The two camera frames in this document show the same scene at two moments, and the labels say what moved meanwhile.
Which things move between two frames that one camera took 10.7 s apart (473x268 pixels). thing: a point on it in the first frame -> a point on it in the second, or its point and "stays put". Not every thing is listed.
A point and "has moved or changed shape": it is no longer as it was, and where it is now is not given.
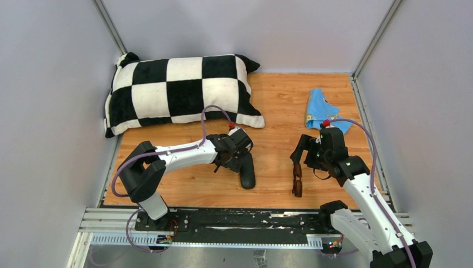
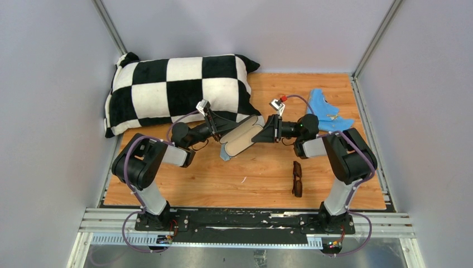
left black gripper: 234,159 -> 217,125
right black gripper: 307,143 -> 271,133
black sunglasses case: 247,171 has moved or changed shape
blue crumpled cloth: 319,112 stays put
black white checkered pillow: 181,90 stays put
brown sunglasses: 297,187 stays put
